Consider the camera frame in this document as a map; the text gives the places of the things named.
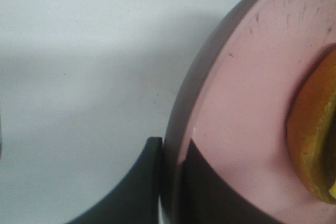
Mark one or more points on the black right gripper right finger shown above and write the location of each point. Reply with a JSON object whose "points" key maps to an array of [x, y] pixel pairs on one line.
{"points": [[206, 198]]}

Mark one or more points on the pink round plate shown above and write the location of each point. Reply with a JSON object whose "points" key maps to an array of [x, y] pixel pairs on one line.
{"points": [[234, 101]]}

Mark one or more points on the toy burger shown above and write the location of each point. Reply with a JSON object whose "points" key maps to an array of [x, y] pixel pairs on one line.
{"points": [[311, 131]]}

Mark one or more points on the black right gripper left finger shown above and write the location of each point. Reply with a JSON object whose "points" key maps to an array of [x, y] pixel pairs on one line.
{"points": [[135, 199]]}

